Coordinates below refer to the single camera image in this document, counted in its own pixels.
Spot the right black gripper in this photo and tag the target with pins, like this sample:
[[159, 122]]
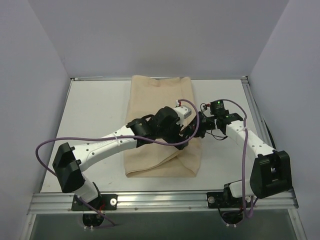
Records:
[[200, 125]]

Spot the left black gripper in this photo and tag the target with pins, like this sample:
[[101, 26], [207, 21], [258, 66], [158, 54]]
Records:
[[180, 133]]

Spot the beige surgical wrap cloth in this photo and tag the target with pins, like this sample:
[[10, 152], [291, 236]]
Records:
[[147, 96]]

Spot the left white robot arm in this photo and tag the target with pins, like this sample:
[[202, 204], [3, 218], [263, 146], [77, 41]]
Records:
[[71, 161]]

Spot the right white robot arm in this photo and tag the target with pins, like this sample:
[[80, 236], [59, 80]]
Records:
[[267, 171]]

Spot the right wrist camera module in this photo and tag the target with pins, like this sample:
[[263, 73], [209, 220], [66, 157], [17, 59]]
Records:
[[217, 108]]

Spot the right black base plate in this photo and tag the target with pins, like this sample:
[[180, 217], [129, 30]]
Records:
[[221, 200]]

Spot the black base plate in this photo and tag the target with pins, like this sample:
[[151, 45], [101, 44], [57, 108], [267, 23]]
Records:
[[221, 200], [105, 202]]

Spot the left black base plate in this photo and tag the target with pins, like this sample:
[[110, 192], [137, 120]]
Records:
[[105, 202]]

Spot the aluminium front rail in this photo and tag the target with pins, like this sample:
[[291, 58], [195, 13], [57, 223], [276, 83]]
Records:
[[128, 202]]

